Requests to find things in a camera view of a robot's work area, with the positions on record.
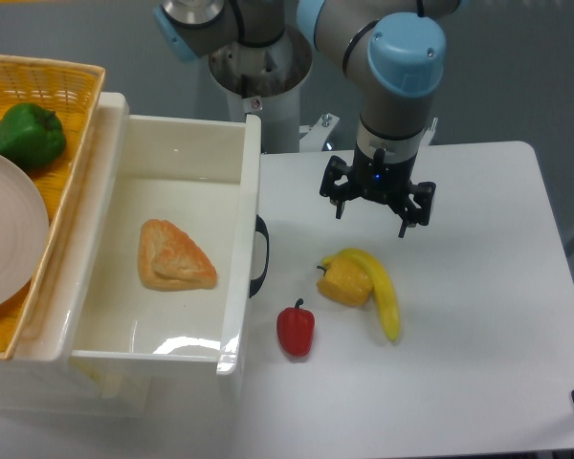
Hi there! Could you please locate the white metal table bracket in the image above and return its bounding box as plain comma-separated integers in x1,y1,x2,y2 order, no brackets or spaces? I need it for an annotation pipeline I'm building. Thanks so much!
298,113,340,152

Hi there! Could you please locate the yellow woven basket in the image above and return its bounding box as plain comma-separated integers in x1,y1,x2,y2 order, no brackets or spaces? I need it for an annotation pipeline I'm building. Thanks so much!
0,55,105,361

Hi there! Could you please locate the white drawer cabinet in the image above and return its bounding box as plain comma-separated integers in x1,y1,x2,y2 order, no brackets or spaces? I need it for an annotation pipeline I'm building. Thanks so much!
0,93,261,414

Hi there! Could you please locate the yellow bell pepper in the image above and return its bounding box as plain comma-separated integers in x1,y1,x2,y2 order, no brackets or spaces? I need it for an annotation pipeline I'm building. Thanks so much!
317,257,373,307

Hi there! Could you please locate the white drawer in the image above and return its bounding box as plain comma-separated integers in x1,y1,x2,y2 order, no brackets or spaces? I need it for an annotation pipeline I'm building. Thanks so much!
73,116,261,377

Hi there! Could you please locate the green bell pepper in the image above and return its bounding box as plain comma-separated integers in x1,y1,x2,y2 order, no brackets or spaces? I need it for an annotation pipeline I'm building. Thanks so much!
0,102,67,170

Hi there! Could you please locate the red bell pepper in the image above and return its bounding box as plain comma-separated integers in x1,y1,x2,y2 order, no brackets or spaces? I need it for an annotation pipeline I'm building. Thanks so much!
276,298,316,358

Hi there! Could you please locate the yellow banana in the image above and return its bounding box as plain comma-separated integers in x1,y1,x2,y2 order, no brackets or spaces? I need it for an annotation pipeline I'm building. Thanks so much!
320,248,402,342

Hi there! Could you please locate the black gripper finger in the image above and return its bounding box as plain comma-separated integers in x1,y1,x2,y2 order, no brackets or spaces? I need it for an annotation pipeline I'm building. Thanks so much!
320,155,355,219
391,181,436,238

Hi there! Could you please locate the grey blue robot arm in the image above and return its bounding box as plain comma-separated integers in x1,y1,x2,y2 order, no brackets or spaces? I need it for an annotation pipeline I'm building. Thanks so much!
153,1,460,229

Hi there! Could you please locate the orange croissant pastry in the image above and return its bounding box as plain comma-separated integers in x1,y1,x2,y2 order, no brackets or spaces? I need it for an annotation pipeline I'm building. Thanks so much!
137,219,218,292

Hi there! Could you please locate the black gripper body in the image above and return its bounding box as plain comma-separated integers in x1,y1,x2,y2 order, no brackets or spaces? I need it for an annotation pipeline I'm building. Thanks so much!
347,146,416,204

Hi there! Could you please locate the white round plate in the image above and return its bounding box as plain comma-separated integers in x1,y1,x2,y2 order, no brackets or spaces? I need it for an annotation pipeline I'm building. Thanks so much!
0,156,49,304

